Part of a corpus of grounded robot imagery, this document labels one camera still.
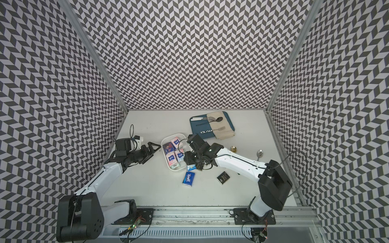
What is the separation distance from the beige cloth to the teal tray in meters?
0.02

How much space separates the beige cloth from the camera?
105cm

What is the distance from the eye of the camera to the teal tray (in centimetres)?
106
